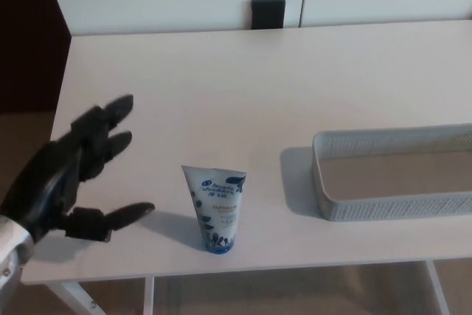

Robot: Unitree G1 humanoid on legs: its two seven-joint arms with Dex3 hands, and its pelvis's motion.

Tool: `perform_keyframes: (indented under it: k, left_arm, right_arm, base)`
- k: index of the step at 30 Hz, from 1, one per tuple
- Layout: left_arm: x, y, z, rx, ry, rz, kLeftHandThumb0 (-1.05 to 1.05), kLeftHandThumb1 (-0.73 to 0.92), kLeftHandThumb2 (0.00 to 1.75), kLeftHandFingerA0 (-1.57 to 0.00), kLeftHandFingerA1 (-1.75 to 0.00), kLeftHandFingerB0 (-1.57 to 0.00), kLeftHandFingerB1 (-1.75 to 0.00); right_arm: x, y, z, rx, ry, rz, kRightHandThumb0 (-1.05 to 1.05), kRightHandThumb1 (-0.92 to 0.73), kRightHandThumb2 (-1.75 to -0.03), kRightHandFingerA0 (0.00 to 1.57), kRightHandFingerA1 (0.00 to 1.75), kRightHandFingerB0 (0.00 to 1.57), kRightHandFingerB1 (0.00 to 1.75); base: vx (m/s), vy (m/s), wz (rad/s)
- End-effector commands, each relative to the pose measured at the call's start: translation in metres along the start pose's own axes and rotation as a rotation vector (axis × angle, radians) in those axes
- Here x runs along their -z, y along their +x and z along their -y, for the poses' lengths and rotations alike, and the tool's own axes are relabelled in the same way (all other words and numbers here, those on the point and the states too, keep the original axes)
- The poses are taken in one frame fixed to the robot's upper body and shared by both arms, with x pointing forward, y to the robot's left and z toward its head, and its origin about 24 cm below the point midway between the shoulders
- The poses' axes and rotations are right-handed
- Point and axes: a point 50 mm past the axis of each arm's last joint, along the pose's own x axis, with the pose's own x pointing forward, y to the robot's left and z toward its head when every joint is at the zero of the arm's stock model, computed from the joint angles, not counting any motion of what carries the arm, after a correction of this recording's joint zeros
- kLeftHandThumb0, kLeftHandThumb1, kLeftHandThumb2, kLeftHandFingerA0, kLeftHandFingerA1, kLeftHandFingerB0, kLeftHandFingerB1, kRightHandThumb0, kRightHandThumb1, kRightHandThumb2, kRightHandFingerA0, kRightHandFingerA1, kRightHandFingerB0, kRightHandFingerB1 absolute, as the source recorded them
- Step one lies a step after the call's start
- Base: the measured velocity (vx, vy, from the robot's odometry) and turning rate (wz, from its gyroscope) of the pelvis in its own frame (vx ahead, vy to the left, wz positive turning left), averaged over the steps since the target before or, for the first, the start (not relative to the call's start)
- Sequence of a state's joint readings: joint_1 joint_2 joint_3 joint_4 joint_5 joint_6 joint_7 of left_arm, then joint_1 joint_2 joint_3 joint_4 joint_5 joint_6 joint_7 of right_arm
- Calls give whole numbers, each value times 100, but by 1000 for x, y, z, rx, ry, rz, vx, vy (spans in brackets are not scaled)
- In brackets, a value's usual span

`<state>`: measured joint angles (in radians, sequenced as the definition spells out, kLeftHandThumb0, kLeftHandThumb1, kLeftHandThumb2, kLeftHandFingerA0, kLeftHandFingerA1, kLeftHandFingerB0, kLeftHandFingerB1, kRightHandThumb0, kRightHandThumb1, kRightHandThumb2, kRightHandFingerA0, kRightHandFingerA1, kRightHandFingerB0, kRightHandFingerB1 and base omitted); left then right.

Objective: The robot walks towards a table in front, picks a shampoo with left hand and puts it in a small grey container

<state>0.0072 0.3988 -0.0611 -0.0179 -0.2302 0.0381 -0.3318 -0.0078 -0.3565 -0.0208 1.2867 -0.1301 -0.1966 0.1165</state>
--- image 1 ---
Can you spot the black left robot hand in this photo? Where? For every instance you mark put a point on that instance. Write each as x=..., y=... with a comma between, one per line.
x=59, y=167

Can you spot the white blue shampoo tube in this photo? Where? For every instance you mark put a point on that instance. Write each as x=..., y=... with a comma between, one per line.
x=217, y=211

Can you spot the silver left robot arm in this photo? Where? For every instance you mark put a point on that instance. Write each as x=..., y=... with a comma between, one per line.
x=11, y=245

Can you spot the small grey mesh container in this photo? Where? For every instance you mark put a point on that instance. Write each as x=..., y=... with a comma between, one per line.
x=391, y=204

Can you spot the dark red curtain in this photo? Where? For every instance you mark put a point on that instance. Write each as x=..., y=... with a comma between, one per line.
x=26, y=34

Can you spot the white table frame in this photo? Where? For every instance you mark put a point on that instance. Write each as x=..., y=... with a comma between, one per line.
x=147, y=293

